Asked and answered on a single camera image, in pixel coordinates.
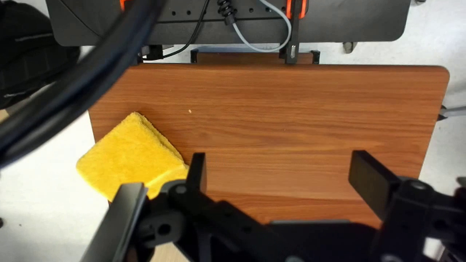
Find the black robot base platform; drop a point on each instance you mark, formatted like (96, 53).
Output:
(339, 19)

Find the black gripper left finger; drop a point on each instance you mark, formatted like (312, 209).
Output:
(197, 175)

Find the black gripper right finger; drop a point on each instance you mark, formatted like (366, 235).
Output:
(371, 180)

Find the yellow terry towel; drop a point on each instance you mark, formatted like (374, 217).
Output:
(131, 155)

